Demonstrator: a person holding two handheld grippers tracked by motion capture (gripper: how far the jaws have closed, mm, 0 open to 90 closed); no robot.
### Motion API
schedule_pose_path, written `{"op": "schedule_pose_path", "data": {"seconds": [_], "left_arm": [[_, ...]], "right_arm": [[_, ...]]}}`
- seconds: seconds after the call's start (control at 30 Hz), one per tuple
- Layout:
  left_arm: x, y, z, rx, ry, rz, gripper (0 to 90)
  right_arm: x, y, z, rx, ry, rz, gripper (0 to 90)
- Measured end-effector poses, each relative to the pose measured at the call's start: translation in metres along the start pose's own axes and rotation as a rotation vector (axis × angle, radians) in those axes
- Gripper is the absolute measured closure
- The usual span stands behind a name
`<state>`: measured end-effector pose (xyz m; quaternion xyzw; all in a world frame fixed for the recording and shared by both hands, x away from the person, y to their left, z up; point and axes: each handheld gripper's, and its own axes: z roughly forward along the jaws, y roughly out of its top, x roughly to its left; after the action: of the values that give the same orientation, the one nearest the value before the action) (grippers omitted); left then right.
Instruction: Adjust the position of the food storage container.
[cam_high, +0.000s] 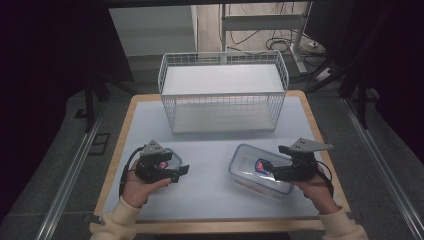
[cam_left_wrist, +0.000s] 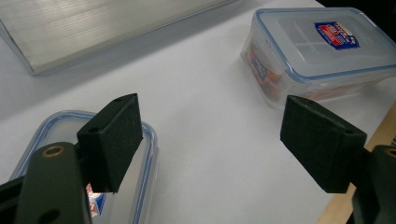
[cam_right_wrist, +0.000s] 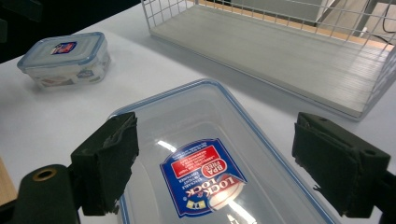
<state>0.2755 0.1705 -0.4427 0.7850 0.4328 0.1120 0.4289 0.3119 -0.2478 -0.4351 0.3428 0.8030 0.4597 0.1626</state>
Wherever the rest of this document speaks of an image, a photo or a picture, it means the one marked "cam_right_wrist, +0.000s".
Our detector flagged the black floor cable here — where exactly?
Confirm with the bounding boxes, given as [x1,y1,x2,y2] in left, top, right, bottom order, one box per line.
[380,0,396,35]

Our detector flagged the pale blue table mat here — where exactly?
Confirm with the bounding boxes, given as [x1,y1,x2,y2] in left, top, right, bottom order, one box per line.
[0,3,396,224]

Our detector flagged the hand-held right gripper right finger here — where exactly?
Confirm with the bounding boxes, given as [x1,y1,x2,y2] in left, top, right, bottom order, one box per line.
[291,111,392,218]

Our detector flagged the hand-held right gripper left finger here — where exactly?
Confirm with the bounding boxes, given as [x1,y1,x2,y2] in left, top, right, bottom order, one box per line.
[70,111,140,217]

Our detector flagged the small clear plastic food container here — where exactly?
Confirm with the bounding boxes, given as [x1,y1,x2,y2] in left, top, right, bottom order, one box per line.
[17,31,112,90]

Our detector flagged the white wire shelf rack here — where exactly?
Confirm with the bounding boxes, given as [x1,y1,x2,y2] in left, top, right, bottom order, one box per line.
[140,0,396,122]

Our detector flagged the large clear plastic food container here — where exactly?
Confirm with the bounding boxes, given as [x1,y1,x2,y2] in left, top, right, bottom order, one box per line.
[106,77,344,224]

